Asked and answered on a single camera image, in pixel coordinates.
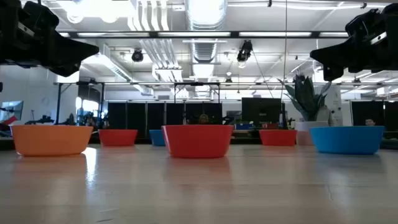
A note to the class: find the black background robot arm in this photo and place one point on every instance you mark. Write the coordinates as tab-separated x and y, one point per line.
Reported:
43	119

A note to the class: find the red mini bowl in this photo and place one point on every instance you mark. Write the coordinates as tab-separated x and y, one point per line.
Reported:
118	137
197	141
277	137

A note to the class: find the blue mini bowl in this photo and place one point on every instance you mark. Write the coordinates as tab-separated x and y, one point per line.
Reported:
347	140
156	137

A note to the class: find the black partition screen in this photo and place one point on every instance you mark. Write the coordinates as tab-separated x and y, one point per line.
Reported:
391	113
136	115
367	112

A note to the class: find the white LED light strip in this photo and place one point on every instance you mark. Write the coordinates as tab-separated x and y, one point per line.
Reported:
275	34
64	34
334	34
194	34

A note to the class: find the silver round ventilation duct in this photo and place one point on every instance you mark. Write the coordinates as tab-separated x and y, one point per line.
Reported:
205	18

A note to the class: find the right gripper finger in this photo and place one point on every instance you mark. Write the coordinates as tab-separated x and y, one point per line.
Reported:
335	51
337	67

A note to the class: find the lit grey monitor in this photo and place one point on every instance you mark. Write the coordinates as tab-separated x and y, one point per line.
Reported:
14	109

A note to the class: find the black hanging camera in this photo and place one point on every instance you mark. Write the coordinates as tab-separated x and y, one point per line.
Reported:
245	51

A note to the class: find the person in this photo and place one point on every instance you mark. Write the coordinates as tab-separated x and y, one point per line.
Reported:
203	119
370	122

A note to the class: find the white cylindrical column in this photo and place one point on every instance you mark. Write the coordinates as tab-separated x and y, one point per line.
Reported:
335	102

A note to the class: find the black hanging spotlight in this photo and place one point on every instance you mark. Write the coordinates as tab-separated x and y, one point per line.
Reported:
137	56

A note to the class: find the white rectangular air duct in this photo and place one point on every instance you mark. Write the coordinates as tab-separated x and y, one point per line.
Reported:
107	63

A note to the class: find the white plant pot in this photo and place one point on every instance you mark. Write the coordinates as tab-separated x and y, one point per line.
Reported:
304	133

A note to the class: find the red box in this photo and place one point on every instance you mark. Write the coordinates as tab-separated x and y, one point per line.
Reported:
270	125

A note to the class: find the black overhead frame bar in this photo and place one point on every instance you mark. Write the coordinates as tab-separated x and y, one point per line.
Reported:
234	34

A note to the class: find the green snake plant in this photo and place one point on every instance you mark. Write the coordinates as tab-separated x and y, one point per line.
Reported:
306	99

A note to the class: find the red bar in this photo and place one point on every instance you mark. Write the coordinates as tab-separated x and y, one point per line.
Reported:
11	120

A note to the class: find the black background station frame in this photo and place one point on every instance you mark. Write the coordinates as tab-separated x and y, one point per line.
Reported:
58	105

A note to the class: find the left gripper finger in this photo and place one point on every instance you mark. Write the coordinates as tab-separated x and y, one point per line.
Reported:
71	46
65	63

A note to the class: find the blue box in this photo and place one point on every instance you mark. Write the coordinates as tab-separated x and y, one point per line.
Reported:
244	126

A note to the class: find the orange plate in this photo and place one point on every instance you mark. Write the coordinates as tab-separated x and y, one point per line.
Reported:
51	140

